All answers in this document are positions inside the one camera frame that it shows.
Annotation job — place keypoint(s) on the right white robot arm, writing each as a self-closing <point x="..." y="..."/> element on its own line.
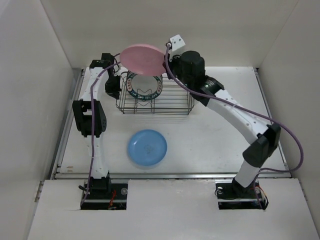
<point x="262" y="137"/>

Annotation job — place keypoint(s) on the black wire dish rack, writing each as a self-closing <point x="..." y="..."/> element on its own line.
<point x="173" y="100"/>

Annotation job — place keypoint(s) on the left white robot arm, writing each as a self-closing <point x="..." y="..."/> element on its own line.
<point x="91" y="121"/>

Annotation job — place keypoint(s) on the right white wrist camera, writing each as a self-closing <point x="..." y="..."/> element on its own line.
<point x="177" y="44"/>

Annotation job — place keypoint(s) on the metal front rail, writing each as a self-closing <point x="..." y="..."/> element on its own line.
<point x="149" y="176"/>

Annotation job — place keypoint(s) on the blue plastic plate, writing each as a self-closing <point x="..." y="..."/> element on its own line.
<point x="147" y="148"/>

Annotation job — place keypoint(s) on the pink plastic plate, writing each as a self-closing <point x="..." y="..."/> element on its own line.
<point x="143" y="59"/>

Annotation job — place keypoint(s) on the dark green rimmed plate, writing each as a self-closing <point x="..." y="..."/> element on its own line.
<point x="144" y="88"/>

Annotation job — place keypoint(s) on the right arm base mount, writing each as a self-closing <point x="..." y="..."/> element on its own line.
<point x="232" y="196"/>

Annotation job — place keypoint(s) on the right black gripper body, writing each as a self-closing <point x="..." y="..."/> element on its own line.
<point x="174" y="64"/>

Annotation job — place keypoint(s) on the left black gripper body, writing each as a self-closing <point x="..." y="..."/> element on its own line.
<point x="112" y="84"/>

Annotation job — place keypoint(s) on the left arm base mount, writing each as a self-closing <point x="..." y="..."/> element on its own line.
<point x="104" y="194"/>

